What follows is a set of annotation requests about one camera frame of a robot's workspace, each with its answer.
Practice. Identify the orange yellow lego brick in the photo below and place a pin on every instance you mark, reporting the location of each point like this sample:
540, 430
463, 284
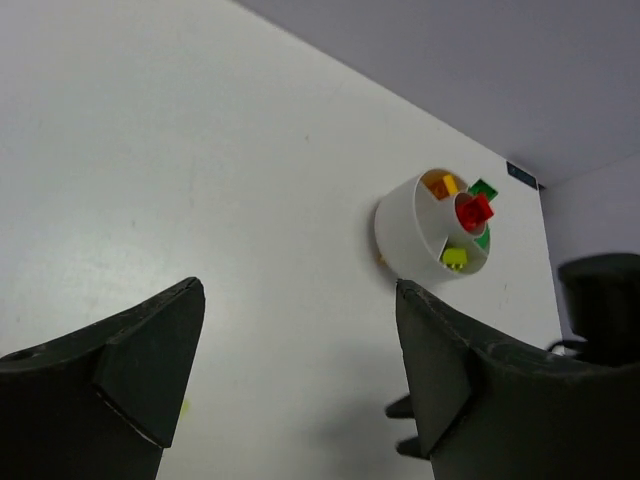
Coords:
441, 185

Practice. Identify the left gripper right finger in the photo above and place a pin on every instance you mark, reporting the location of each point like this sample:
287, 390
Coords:
500, 400

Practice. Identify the white round divided container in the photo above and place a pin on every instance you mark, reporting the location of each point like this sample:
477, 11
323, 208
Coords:
412, 228

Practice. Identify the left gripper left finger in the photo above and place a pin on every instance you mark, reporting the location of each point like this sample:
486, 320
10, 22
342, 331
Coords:
102, 402

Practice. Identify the right blue table label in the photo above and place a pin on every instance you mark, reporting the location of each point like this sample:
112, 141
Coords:
521, 175

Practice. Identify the green lego plate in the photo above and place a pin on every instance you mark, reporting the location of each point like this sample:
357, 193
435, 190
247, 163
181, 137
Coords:
482, 187

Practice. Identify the red lego brick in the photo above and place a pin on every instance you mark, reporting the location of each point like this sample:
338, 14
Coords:
474, 211

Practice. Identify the lime green lego brick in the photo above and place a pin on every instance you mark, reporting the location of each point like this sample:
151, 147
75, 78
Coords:
455, 258

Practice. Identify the small dark green lego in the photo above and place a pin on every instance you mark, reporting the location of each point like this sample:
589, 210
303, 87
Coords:
483, 241

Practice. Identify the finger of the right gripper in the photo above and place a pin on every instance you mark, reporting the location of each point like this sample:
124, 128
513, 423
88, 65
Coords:
411, 448
400, 409

